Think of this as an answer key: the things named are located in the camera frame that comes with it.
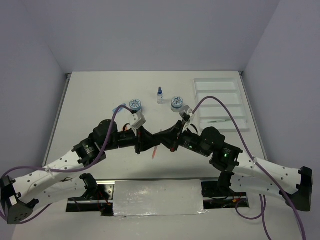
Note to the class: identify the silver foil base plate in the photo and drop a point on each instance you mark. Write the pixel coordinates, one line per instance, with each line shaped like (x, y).
(158, 198)

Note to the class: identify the white compartment tray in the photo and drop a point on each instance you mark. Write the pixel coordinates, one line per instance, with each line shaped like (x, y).
(227, 90)

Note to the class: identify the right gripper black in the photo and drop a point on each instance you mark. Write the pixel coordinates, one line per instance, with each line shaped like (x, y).
(168, 137)

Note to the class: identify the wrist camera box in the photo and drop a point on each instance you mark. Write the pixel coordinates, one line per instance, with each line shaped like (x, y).
(187, 114)
(137, 120)

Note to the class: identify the blue round jar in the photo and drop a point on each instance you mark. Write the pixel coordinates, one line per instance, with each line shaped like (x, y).
(177, 103)
(135, 105)

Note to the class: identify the right blue round jar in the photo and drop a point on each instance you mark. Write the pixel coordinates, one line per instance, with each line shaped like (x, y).
(177, 103)

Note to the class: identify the small clear spray bottle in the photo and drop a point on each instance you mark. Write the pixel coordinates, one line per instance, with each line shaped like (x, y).
(160, 96)

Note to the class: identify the left blue round jar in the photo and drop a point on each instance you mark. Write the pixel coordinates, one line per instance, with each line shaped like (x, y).
(135, 105)

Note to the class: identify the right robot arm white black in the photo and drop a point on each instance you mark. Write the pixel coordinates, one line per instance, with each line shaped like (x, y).
(240, 172)

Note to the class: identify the blue lead case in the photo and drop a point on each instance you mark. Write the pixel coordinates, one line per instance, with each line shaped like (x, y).
(120, 109)

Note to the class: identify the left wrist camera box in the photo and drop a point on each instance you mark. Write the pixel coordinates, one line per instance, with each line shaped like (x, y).
(137, 120)

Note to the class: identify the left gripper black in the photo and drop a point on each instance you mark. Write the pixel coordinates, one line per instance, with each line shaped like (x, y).
(144, 141)

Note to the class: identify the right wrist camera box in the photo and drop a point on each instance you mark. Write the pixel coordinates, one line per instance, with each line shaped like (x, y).
(187, 114)

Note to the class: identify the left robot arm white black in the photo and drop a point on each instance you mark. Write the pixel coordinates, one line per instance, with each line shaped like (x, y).
(21, 196)

